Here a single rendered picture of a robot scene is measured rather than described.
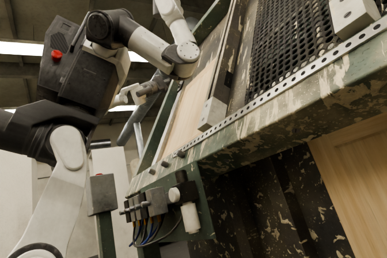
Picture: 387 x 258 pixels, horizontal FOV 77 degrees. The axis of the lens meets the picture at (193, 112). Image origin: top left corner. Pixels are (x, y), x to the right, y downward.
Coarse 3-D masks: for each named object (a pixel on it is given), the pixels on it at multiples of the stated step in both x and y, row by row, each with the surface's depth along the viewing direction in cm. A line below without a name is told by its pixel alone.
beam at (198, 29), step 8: (216, 0) 170; (224, 0) 161; (216, 8) 167; (224, 8) 166; (208, 16) 173; (216, 16) 172; (200, 24) 179; (208, 24) 178; (216, 24) 176; (192, 32) 189; (200, 32) 185; (208, 32) 183; (200, 40) 190
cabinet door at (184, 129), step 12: (204, 72) 136; (192, 84) 145; (204, 84) 126; (192, 96) 134; (204, 96) 116; (180, 108) 141; (192, 108) 123; (180, 120) 130; (192, 120) 114; (180, 132) 120; (192, 132) 106; (168, 144) 127; (180, 144) 112
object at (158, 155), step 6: (186, 84) 157; (180, 90) 154; (180, 96) 150; (174, 102) 152; (180, 102) 148; (174, 108) 144; (174, 114) 142; (168, 120) 142; (168, 126) 136; (168, 132) 134; (162, 138) 134; (162, 144) 129; (162, 150) 128; (156, 156) 127; (156, 162) 123
